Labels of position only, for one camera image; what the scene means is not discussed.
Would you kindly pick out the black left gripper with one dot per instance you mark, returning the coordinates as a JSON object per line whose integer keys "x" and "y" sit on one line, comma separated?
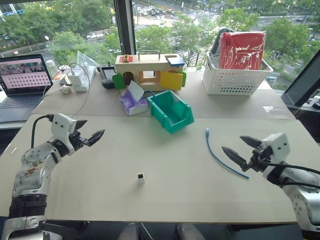
{"x": 78, "y": 141}

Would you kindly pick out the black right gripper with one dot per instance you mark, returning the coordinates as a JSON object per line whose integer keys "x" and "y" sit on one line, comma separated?
{"x": 257, "y": 160}

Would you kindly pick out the small white black cube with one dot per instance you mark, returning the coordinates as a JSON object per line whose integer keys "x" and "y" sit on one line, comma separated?
{"x": 141, "y": 178}

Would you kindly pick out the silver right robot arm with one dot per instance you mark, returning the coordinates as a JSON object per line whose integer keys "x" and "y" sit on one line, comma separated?
{"x": 305, "y": 200}

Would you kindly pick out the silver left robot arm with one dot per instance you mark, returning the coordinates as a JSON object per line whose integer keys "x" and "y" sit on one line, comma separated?
{"x": 30, "y": 175}

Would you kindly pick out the white power strip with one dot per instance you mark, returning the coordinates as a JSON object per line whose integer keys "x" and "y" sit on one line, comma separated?
{"x": 84, "y": 85}

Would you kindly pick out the small round white object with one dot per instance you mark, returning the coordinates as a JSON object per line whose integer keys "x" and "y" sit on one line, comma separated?
{"x": 65, "y": 89}

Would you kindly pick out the purple white tissue pack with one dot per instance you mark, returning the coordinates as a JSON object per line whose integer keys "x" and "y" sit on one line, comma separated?
{"x": 135, "y": 107}

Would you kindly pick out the white charger adapter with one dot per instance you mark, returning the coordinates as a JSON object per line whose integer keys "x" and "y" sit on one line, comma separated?
{"x": 74, "y": 80}

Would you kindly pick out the black handheld controller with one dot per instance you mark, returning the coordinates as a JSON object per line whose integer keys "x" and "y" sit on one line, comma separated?
{"x": 108, "y": 73}

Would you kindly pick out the orange pink flat packet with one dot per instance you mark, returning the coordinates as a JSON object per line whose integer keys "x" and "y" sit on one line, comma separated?
{"x": 60, "y": 75}

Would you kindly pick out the white perforated plastic basket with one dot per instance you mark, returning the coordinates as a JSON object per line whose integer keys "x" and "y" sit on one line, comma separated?
{"x": 232, "y": 82}

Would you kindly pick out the clear plastic triangular sheet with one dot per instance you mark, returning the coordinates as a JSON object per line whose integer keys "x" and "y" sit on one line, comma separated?
{"x": 85, "y": 61}

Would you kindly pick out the white translucent bottle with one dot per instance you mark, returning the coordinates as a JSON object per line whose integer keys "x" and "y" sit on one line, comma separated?
{"x": 50, "y": 68}

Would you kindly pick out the green plastic storage bin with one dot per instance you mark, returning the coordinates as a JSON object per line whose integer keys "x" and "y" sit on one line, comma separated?
{"x": 160, "y": 110}

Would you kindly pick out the wooden lock box with doors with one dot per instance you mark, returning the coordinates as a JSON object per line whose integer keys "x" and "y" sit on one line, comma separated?
{"x": 145, "y": 65}

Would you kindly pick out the small black desk object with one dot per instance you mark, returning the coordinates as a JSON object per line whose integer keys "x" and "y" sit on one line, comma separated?
{"x": 316, "y": 105}

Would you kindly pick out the dark grey laptop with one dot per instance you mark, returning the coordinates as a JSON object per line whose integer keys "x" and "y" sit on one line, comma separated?
{"x": 22, "y": 75}

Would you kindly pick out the black monitor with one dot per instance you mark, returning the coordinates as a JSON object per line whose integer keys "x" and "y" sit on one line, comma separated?
{"x": 305, "y": 85}

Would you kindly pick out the grey rounded foot shape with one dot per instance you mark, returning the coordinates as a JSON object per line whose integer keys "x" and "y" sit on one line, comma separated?
{"x": 190, "y": 232}
{"x": 128, "y": 232}

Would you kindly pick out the red package in clear wrap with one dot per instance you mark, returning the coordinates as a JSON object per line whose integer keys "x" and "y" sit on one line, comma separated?
{"x": 240, "y": 50}

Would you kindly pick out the black bag behind red package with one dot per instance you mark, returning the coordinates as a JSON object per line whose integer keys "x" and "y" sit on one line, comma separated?
{"x": 214, "y": 47}

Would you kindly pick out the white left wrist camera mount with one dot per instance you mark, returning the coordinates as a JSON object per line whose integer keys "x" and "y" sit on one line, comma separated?
{"x": 61, "y": 125}

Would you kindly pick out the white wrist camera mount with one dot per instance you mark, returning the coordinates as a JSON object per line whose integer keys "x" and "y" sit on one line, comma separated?
{"x": 277, "y": 145}
{"x": 61, "y": 125}

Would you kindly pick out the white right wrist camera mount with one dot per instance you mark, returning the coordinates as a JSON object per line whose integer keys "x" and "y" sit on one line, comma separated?
{"x": 277, "y": 145}

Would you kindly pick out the dark window frame pillar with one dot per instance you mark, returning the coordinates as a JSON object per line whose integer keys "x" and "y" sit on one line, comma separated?
{"x": 125, "y": 25}

